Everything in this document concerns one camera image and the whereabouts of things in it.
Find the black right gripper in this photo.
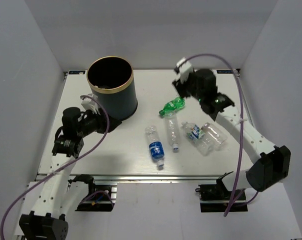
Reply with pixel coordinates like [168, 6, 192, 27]
[171, 71, 204, 103]

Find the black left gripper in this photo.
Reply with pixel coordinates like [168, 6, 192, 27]
[77, 107, 123, 138]

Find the clear bottle dark blue label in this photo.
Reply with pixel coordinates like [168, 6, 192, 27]
[145, 125, 165, 170]

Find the crushed Aquarius bottle blue label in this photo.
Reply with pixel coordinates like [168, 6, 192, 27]
[94, 85, 113, 90]

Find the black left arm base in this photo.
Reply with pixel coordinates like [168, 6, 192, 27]
[76, 184, 117, 212]

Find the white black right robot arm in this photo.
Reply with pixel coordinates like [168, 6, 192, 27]
[172, 69, 291, 200]

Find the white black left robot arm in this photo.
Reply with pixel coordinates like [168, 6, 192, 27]
[19, 107, 122, 240]

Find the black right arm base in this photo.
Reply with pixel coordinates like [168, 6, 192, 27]
[195, 184, 248, 213]

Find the dark bin with gold rim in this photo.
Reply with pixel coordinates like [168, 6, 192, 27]
[86, 56, 138, 121]

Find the green Sprite bottle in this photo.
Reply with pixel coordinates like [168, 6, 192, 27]
[158, 96, 186, 117]

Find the blue logo sticker right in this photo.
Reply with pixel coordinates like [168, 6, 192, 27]
[216, 69, 234, 74]

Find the blue logo sticker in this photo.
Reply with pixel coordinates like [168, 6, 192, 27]
[216, 69, 234, 74]
[68, 70, 86, 75]

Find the clear unlabeled plastic bottle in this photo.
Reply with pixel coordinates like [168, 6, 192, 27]
[164, 111, 180, 153]

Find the clear bottle green-blue label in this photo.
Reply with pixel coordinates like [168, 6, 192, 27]
[181, 121, 214, 156]

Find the blue logo sticker left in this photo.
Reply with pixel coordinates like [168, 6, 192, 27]
[68, 70, 86, 75]

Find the wide clear plastic bottle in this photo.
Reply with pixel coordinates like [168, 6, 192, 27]
[201, 122, 228, 151]

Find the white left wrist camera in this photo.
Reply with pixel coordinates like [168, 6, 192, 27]
[81, 98, 99, 114]

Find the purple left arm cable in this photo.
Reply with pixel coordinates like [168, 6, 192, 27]
[0, 94, 116, 240]

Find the aluminium right table rail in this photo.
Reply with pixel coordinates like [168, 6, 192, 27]
[235, 68, 269, 171]

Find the aluminium table rail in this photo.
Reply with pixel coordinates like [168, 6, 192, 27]
[68, 174, 222, 183]
[235, 68, 269, 171]

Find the aluminium front table rail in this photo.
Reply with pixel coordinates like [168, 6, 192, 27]
[68, 174, 222, 183]

